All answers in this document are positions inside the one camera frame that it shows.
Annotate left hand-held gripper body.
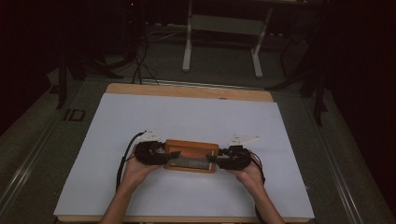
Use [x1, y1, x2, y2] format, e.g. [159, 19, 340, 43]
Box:
[134, 126, 166, 166]

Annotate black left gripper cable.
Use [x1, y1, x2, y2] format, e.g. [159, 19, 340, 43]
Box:
[115, 130, 148, 192]

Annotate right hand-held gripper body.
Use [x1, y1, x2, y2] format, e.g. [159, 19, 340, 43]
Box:
[217, 133, 262, 171]

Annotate white table sheet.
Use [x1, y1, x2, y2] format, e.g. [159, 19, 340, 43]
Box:
[53, 92, 316, 219]

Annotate black floor bracket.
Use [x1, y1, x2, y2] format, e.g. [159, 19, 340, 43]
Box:
[63, 108, 87, 122]

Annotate person's right hand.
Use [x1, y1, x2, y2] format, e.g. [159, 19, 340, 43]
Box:
[233, 150, 266, 194]

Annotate white desk frame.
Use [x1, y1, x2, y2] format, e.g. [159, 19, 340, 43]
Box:
[181, 0, 276, 79]

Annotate black floor cables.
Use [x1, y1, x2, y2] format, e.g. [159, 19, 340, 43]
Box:
[130, 31, 161, 86]

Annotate person's left hand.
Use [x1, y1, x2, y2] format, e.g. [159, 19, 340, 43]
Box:
[122, 147, 164, 191]

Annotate metal floor rail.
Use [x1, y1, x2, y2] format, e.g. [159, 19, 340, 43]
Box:
[302, 94, 367, 224]
[0, 115, 64, 208]

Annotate wooden table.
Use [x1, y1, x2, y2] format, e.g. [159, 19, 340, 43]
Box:
[57, 82, 313, 224]

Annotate white floor cable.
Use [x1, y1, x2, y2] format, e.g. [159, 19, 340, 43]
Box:
[145, 27, 189, 44]

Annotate black metal stand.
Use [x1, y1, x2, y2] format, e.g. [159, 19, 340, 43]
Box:
[266, 36, 331, 127]
[55, 50, 125, 110]

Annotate wooden box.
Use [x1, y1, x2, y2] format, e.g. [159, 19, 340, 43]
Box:
[163, 138, 220, 175]

